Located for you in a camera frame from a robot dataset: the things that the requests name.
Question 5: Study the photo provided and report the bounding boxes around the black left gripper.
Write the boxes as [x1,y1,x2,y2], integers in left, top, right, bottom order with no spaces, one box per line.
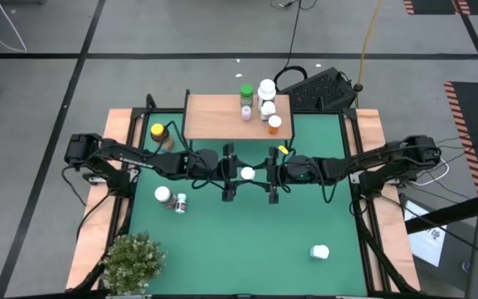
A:
[188,143,251,203]

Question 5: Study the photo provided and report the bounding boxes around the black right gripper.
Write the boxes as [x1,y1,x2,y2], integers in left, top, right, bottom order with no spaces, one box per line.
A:
[252,145,325,205]

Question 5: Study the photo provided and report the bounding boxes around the orange pill bottle white cap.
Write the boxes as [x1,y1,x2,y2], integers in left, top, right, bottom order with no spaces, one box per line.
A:
[267,115,283,135]

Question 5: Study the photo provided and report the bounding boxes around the medium white medicine bottle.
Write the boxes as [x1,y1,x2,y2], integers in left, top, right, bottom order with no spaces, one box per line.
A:
[260,100,277,122]

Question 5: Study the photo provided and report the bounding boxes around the large clear gummies bottle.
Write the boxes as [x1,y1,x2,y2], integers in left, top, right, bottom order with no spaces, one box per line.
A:
[154,185,178,209]

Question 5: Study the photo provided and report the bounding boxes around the green cap medicine bottle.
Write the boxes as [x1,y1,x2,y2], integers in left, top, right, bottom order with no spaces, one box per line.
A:
[239,83,255,108]

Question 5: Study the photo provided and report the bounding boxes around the large white medicine bottle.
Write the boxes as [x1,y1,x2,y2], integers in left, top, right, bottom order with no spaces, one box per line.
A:
[256,78,277,110]

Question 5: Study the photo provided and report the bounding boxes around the fish oil bottle yellow cap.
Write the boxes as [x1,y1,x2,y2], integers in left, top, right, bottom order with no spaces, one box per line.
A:
[150,123,176,151]

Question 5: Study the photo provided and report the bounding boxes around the plain white medicine bottle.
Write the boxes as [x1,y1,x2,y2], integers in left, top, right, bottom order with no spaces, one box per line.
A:
[310,244,330,260]

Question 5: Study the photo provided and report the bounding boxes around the wooden shelf black metal legs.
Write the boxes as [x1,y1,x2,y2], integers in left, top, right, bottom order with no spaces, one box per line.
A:
[180,89,296,157]

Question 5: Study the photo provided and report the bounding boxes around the green table mat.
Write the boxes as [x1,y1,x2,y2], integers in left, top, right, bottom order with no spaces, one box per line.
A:
[127,111,368,297]

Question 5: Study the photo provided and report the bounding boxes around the black perforated computer case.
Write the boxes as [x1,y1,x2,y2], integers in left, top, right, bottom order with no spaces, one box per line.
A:
[278,66,359,112]

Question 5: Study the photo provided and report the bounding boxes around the bushy artificial potted plant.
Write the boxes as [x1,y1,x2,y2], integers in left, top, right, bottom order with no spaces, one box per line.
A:
[100,232,168,297]

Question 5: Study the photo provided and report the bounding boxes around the white paper sheet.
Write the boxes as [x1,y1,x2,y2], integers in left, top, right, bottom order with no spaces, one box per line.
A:
[403,199,447,267]

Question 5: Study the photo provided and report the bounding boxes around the black aluminium table frame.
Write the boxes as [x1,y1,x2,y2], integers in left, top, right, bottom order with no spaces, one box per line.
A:
[66,93,421,299]

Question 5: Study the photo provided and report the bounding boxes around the black floor cable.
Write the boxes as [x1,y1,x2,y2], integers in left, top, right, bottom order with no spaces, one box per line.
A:
[271,0,309,94]

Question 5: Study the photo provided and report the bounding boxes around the yellow hanging cable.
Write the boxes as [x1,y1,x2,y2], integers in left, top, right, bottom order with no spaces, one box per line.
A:
[357,0,385,88]

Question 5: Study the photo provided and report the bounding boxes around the thick white cable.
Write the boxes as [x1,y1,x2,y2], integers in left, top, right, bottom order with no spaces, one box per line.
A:
[412,159,451,187]

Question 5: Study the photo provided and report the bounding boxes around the thin white cable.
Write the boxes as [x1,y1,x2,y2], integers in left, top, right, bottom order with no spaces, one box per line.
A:
[0,0,28,54]

